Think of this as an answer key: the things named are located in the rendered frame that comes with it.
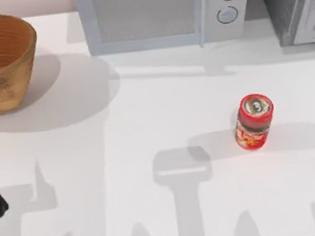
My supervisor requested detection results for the pale microwave oven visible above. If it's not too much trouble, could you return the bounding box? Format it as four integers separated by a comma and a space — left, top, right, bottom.
75, 0, 259, 59

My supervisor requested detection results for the microwave door handle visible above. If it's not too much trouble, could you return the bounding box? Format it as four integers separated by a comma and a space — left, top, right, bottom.
194, 0, 213, 49

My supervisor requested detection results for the red jar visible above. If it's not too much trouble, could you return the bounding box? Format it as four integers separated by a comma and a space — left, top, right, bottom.
230, 91, 279, 153

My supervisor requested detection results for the brown wicker basket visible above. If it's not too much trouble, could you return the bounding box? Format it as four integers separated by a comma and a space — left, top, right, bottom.
0, 8, 45, 115

